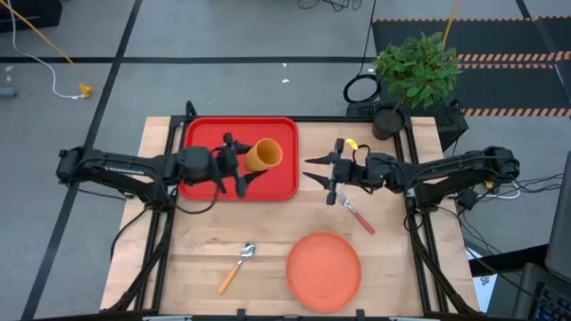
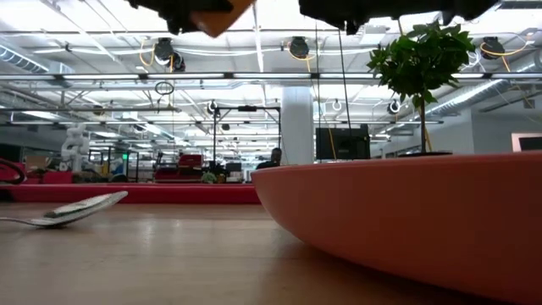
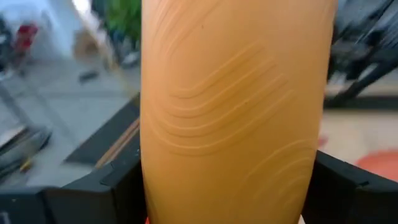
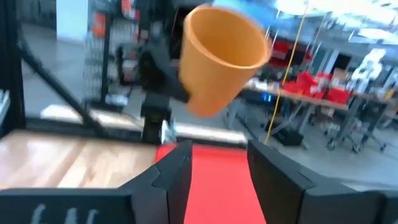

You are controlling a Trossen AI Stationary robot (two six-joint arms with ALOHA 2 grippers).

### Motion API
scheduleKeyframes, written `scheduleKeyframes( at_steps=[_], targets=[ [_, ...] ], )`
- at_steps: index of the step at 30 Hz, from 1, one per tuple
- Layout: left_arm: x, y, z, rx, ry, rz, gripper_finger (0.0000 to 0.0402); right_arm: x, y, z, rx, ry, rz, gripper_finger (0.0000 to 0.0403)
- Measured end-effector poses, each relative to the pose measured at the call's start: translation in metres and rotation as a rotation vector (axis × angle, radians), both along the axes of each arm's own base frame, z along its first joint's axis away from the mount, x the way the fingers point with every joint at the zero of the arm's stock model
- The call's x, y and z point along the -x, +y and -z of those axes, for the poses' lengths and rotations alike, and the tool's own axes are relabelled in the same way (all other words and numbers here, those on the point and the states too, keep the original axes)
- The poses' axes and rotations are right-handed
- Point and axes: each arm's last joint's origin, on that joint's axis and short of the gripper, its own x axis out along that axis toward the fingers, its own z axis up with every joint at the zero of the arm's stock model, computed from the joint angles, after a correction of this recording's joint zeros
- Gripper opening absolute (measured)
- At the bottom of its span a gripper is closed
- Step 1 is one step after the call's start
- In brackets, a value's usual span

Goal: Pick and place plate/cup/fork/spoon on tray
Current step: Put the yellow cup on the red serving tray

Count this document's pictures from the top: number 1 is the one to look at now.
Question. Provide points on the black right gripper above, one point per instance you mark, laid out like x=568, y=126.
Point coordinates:
x=348, y=171

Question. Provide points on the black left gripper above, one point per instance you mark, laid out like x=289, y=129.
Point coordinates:
x=227, y=162

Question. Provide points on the yellow-orange plastic cup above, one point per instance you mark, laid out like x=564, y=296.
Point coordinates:
x=263, y=156

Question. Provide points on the orange plastic plate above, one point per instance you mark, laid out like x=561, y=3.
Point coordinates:
x=323, y=272

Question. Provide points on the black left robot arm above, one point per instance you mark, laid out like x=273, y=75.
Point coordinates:
x=116, y=167

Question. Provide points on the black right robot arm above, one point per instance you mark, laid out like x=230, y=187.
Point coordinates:
x=446, y=171

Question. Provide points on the red plastic tray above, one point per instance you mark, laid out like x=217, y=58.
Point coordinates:
x=276, y=183

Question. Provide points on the yellow tag on gripper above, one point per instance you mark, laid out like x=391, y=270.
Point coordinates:
x=351, y=143

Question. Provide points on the black plant pot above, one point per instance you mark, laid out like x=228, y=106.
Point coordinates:
x=387, y=122

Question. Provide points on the black perforated computer case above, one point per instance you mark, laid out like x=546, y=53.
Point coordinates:
x=448, y=122

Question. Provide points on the green leafy plant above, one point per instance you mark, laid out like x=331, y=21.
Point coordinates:
x=417, y=69

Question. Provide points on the black power adapter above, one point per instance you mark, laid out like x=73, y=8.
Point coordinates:
x=467, y=199

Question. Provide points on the yellow power plug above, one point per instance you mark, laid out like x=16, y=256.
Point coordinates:
x=490, y=184

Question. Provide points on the white printed paper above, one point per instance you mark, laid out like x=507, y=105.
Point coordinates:
x=484, y=285

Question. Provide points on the black hazard-striped floor mat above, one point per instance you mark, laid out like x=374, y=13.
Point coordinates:
x=504, y=42

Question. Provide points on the dark monitor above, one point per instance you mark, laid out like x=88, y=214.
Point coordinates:
x=561, y=223

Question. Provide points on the small grey floor object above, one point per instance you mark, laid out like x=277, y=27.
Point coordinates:
x=7, y=92

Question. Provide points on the black floor box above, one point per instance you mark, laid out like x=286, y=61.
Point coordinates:
x=31, y=13

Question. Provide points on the black keyboard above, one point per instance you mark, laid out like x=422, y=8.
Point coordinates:
x=555, y=307

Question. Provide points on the black metal table frame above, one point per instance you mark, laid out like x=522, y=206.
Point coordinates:
x=421, y=267

